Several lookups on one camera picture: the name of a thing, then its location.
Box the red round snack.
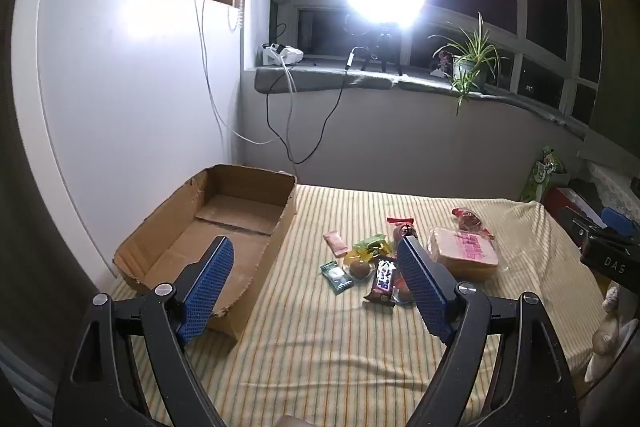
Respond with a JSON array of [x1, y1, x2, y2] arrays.
[[392, 279, 417, 306]]

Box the black cable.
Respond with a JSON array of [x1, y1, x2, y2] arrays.
[[265, 23, 358, 165]]

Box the clear packet of red dates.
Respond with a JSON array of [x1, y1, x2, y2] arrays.
[[451, 207, 495, 239]]

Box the dark box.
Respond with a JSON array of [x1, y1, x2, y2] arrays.
[[542, 179, 608, 233]]

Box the red-ended clear snack packet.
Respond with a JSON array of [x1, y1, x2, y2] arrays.
[[386, 217, 416, 244]]

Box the white power strip cable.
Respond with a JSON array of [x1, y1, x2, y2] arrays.
[[280, 57, 300, 162]]

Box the pink snack packet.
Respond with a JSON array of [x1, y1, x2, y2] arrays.
[[323, 231, 349, 256]]

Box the beige plush toy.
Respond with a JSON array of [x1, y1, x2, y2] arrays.
[[584, 284, 631, 383]]

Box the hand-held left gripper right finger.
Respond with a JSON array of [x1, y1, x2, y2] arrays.
[[396, 234, 583, 427]]

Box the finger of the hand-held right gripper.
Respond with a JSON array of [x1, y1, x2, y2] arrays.
[[571, 216, 633, 253], [601, 207, 640, 234]]

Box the small red potted plant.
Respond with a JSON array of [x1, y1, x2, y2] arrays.
[[431, 49, 457, 78]]

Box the white power strip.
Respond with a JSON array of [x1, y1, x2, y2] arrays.
[[257, 43, 304, 66]]

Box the brown blue chocolate bar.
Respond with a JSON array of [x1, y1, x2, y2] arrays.
[[364, 258, 399, 304]]

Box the white lace cloth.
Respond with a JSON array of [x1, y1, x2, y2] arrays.
[[582, 162, 640, 210]]

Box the white wardrobe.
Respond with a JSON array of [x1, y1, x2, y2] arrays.
[[10, 0, 246, 280]]

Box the pale green candy packet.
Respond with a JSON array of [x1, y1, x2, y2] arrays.
[[320, 261, 355, 294]]

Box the green printed bag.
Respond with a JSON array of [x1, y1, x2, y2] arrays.
[[520, 146, 568, 204]]

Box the green yellow snack packet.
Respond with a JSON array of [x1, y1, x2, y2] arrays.
[[351, 234, 392, 259]]

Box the sliced bread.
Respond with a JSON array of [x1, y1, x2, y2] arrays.
[[426, 227, 501, 284]]

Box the black tripod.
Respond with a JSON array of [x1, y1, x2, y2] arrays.
[[359, 24, 404, 76]]

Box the long white cable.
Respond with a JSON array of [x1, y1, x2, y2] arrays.
[[194, 0, 291, 145]]

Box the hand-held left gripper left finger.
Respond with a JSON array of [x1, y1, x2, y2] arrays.
[[54, 235, 236, 427]]

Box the potted spider plant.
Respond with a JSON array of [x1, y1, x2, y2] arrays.
[[427, 12, 510, 116]]

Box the brown cardboard box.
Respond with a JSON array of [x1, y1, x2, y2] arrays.
[[113, 164, 298, 342]]

